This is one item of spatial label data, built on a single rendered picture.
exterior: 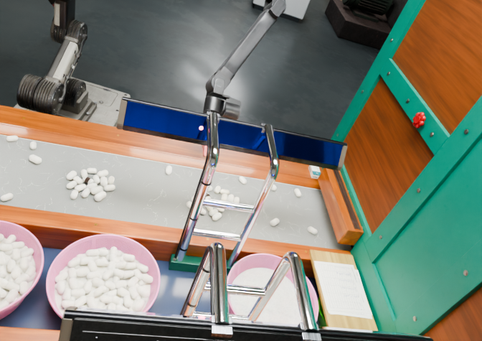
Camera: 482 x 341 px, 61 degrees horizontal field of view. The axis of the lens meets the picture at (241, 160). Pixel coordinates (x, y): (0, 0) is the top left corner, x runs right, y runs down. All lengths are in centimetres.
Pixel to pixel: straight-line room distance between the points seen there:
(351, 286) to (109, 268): 69
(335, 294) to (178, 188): 59
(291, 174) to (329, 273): 44
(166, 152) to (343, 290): 73
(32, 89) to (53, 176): 41
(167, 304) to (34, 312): 32
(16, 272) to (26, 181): 31
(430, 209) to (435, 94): 31
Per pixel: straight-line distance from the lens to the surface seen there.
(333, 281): 127
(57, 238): 122
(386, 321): 124
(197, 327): 66
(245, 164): 150
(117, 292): 110
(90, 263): 114
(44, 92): 162
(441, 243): 110
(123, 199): 129
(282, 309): 120
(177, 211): 129
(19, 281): 112
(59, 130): 147
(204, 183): 97
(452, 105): 116
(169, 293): 119
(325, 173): 149
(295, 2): 549
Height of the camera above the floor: 169
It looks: 38 degrees down
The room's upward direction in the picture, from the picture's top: 22 degrees clockwise
